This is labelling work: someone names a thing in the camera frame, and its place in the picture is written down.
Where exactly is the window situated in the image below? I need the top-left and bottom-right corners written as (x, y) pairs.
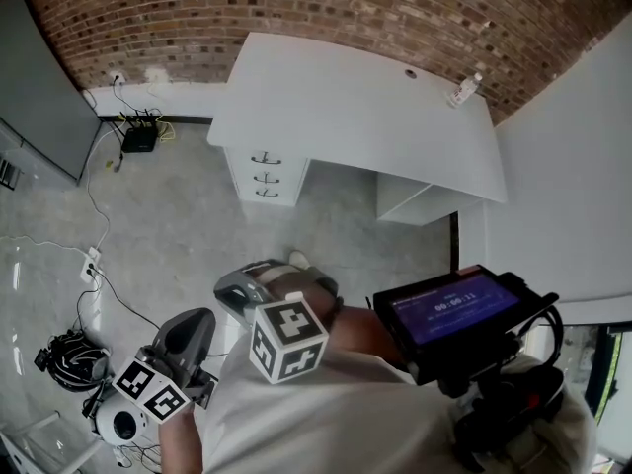
top-left (562, 321), bottom-right (632, 427)

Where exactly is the black router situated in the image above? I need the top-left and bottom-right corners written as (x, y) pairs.
top-left (119, 110), bottom-right (160, 155)

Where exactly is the person's right hand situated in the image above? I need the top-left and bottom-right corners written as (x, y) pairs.
top-left (269, 269), bottom-right (342, 326)

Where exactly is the white power strip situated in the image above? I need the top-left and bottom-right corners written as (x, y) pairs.
top-left (79, 246), bottom-right (104, 283)

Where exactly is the grey cabinet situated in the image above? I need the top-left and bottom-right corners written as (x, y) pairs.
top-left (0, 0), bottom-right (104, 188)

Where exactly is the black power cable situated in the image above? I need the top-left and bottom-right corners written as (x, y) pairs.
top-left (72, 267), bottom-right (162, 333)

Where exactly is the white desk drawer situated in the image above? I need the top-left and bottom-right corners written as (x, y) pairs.
top-left (232, 166), bottom-right (304, 190)
top-left (225, 146), bottom-right (309, 171)
top-left (237, 185), bottom-right (300, 207)

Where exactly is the black chest camera rig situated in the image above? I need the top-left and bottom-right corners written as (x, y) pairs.
top-left (437, 308), bottom-right (567, 473)

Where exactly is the person's white shirt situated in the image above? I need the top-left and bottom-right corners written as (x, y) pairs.
top-left (197, 336), bottom-right (599, 474)

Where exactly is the long white cable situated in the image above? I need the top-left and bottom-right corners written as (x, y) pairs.
top-left (81, 82), bottom-right (172, 261)

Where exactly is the black monitor screen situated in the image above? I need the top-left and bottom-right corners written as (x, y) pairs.
top-left (372, 264), bottom-right (562, 387)

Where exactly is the white desk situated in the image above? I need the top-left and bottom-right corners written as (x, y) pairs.
top-left (205, 31), bottom-right (509, 227)

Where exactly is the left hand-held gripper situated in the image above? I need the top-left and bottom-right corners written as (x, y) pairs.
top-left (111, 306), bottom-right (220, 423)

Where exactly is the black wristband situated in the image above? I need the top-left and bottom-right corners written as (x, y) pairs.
top-left (327, 293), bottom-right (346, 331)

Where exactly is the white round camera device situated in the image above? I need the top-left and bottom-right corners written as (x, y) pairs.
top-left (93, 392), bottom-right (162, 448)

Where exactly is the person's left forearm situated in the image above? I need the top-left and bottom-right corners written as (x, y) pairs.
top-left (158, 398), bottom-right (204, 474)

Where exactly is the clear plastic bottle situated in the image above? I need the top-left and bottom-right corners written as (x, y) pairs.
top-left (447, 72), bottom-right (484, 110)

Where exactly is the person's right forearm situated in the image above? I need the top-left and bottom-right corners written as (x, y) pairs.
top-left (326, 303), bottom-right (411, 372)

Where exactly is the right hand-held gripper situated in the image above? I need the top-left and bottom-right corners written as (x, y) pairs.
top-left (213, 259), bottom-right (341, 385)

